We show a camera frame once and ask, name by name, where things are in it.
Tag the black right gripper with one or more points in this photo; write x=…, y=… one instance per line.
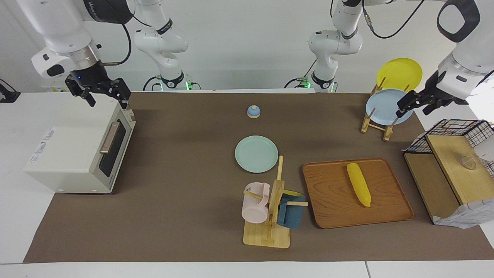
x=90, y=79

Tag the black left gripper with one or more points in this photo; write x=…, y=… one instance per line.
x=440, y=90

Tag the yellow corn cob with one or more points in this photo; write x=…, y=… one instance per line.
x=359, y=185

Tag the green plate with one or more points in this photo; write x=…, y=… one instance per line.
x=256, y=154

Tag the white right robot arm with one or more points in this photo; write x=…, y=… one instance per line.
x=61, y=31

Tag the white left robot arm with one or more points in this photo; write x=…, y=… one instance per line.
x=335, y=42

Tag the white toaster oven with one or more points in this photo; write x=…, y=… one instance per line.
x=65, y=154

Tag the light blue plate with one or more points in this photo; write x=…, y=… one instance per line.
x=382, y=112

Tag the yellow plate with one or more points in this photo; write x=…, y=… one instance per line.
x=397, y=71

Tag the wooden dish rack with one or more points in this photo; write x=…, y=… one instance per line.
x=366, y=123

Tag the small clear glass bowl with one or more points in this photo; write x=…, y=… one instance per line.
x=469, y=162

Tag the wooden shelf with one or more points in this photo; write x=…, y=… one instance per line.
x=455, y=173

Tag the brown table mat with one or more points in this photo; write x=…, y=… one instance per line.
x=193, y=193

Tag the brown wooden tray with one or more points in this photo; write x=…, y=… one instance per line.
x=332, y=208

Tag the blue call bell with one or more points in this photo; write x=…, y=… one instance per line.
x=253, y=112

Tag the dark blue mug yellow inside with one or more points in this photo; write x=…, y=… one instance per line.
x=291, y=216

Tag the pink mug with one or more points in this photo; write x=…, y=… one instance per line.
x=254, y=210

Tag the wooden mug tree stand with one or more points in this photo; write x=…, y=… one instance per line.
x=266, y=235

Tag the black clamp mount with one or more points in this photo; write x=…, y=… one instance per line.
x=7, y=96

